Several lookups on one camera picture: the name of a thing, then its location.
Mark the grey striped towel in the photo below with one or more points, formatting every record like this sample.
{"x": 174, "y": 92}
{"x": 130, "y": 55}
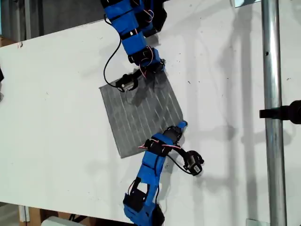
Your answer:
{"x": 131, "y": 113}

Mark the white box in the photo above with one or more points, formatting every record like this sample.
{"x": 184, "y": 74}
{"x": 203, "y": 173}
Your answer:
{"x": 58, "y": 222}

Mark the black camera box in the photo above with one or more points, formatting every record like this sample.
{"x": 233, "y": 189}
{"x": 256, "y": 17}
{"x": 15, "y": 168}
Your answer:
{"x": 194, "y": 163}
{"x": 124, "y": 83}

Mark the steel post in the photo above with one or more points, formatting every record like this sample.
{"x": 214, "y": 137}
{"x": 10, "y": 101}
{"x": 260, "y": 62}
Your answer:
{"x": 271, "y": 70}

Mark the black object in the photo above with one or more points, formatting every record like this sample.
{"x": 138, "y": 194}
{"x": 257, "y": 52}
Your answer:
{"x": 1, "y": 75}

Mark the black camera stalk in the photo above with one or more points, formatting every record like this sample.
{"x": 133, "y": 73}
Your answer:
{"x": 179, "y": 150}
{"x": 137, "y": 74}

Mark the white table leg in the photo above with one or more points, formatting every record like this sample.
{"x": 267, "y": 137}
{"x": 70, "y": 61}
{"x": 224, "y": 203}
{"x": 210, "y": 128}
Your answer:
{"x": 23, "y": 213}

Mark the black clamp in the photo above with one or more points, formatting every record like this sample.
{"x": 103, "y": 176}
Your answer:
{"x": 282, "y": 113}

